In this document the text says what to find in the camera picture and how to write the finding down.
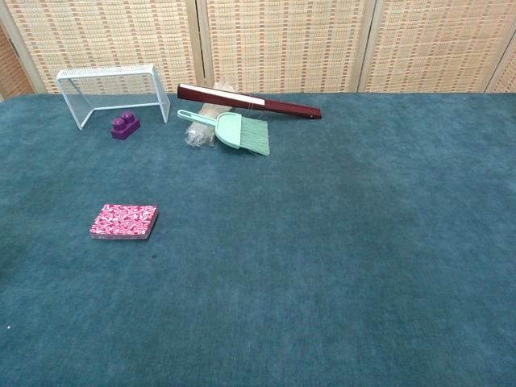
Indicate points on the pink patterned card stack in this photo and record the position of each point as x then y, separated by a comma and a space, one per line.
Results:
123, 221

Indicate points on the mint green hand brush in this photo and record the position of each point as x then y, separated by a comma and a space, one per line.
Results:
230, 129

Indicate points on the clear bag with beige contents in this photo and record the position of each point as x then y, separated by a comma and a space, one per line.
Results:
199, 135

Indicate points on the dark red folded fan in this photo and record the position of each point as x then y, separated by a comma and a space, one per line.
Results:
282, 106

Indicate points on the purple toy building brick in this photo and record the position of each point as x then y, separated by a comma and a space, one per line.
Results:
123, 127

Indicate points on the woven bamboo screen panel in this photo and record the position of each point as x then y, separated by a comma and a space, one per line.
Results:
286, 40
435, 40
105, 32
508, 78
12, 64

